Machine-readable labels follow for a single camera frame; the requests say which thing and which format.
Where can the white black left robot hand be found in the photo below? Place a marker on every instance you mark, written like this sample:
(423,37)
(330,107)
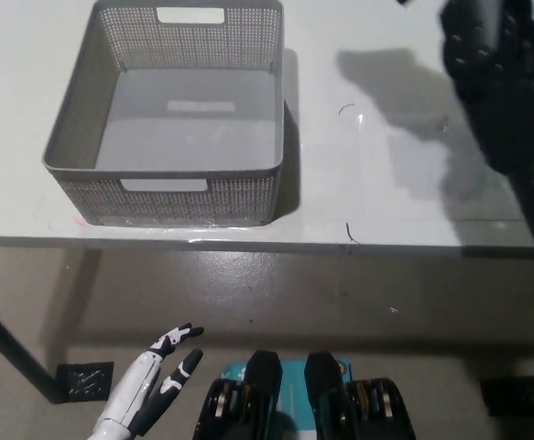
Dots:
(134,380)

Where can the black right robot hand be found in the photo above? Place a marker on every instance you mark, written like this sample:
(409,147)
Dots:
(500,82)

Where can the grey perforated plastic basket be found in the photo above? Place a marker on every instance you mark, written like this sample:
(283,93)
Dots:
(184,124)

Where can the black table leg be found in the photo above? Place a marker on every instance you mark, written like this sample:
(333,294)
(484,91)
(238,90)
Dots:
(10,350)

